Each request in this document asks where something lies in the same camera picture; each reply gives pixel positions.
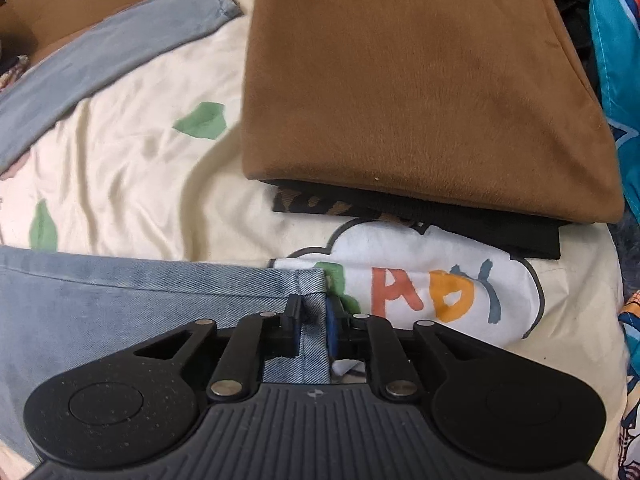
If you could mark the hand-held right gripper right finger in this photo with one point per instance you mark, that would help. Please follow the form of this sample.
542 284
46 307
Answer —
332 332

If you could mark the folded brown cloth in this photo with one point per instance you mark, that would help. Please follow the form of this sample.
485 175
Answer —
425 85

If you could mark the light blue denim jeans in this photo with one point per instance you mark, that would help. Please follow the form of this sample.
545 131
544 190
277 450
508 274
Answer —
125 305

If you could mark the black brown-patterned folded cloth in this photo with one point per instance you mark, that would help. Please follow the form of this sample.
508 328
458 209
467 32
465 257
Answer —
500 237

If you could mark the teal cartoon-print blanket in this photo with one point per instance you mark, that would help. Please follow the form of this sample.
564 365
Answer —
615 60

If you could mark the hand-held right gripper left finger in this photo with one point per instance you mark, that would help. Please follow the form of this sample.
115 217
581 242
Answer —
296 332

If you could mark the grey fluffy blanket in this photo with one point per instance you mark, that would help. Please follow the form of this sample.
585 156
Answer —
627 250

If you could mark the large cardboard sheet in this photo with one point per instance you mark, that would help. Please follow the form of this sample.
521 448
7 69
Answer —
75 0

